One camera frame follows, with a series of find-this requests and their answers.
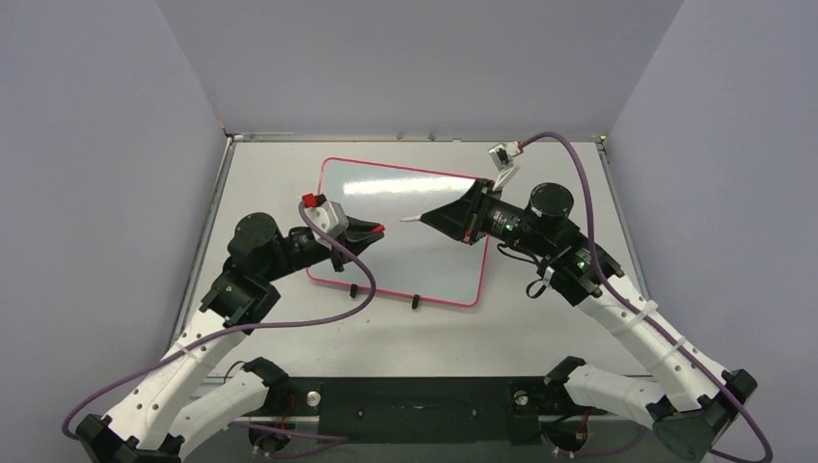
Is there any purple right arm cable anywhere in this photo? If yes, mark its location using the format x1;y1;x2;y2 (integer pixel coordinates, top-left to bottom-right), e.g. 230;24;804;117
518;131;775;463

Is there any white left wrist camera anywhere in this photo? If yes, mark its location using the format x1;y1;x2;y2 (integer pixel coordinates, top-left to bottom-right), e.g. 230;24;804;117
301;194;349;248

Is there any pink-framed whiteboard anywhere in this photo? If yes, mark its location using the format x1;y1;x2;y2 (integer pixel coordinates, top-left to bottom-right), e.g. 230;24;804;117
318;157;488;307

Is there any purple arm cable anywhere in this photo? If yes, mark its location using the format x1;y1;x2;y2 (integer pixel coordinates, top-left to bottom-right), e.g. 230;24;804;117
518;131;775;463
62;202;378;442

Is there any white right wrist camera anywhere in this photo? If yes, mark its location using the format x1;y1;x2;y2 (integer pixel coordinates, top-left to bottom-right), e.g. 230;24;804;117
488;142;521;172

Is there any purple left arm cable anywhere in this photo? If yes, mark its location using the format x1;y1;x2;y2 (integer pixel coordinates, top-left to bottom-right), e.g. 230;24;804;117
62;202;378;442

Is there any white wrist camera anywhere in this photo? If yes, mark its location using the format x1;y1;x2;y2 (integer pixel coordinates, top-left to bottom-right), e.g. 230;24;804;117
301;194;349;248
488;142;521;172

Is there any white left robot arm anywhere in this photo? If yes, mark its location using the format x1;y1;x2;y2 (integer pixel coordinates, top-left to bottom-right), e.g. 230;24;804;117
75;202;384;462

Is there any aluminium table edge frame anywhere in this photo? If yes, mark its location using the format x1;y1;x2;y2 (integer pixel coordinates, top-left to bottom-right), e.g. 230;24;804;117
121;132;717;463

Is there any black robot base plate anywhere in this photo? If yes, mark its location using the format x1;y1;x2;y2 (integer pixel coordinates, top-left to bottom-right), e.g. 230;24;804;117
249;376;586;445

